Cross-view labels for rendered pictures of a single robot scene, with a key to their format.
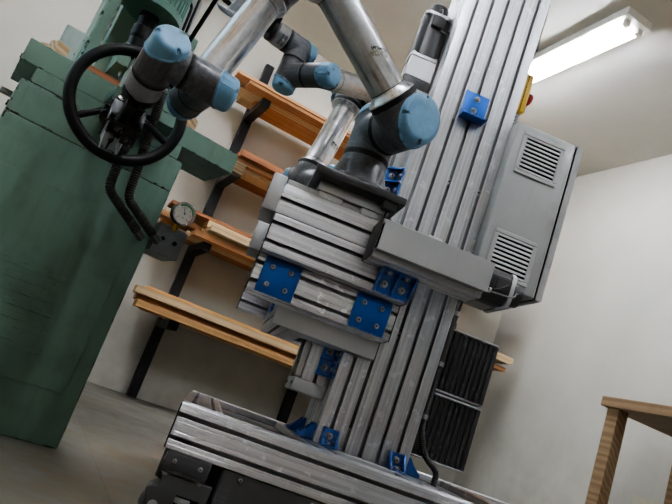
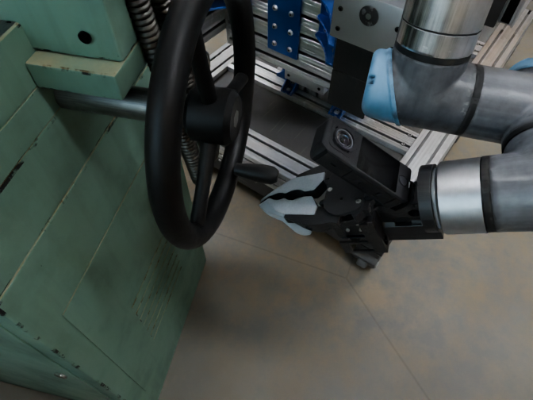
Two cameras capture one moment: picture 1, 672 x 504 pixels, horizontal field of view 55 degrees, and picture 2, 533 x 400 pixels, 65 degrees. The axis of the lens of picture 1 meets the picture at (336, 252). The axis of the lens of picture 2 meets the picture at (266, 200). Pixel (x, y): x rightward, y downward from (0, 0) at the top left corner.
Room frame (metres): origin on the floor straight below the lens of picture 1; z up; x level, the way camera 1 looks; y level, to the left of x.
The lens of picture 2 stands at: (1.17, 0.78, 1.12)
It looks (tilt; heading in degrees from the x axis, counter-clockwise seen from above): 54 degrees down; 313
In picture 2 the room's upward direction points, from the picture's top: straight up
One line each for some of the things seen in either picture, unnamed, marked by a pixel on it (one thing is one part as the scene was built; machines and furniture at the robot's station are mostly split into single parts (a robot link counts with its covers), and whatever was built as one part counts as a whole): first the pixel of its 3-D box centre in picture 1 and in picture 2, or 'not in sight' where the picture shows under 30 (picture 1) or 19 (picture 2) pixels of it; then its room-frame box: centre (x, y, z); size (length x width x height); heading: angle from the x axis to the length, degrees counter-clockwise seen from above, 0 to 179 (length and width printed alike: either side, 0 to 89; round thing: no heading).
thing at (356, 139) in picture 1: (376, 134); not in sight; (1.50, 0.01, 0.98); 0.13 x 0.12 x 0.14; 27
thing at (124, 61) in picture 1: (125, 67); not in sight; (1.75, 0.76, 1.03); 0.14 x 0.07 x 0.09; 30
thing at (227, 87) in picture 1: (206, 86); (524, 110); (1.20, 0.36, 0.82); 0.11 x 0.11 x 0.08; 27
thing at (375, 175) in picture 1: (359, 175); not in sight; (1.51, 0.01, 0.87); 0.15 x 0.15 x 0.10
